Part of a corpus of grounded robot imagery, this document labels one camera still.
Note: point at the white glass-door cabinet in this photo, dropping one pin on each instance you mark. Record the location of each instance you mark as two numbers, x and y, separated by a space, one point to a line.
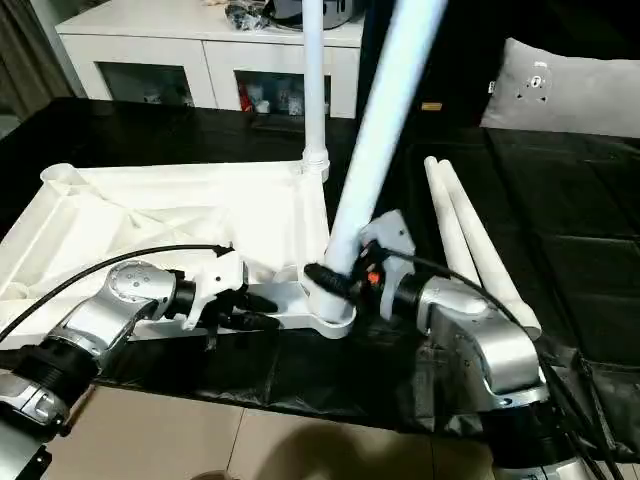
150 45

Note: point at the black work mat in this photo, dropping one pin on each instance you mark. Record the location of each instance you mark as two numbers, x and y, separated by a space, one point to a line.
575 225

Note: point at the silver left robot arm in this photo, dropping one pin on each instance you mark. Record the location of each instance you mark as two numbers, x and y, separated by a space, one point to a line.
125 295

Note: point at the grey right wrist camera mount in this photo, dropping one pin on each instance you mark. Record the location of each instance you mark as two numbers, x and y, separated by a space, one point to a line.
392 235

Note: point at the white plastic table top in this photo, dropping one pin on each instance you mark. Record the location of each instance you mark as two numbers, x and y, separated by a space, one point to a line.
125 200

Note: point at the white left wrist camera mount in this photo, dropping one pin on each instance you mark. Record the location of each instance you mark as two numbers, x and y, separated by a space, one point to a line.
220 275

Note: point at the brown curtain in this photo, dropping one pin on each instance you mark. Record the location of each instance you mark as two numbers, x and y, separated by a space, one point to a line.
30 50

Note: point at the grey cushion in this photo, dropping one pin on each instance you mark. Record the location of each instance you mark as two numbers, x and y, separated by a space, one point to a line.
575 90

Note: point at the white plastic table leg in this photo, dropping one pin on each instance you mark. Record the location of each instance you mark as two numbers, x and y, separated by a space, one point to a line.
440 200
485 250
380 125
315 75

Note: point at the black speaker box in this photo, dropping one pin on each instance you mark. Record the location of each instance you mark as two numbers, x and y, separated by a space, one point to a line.
450 60

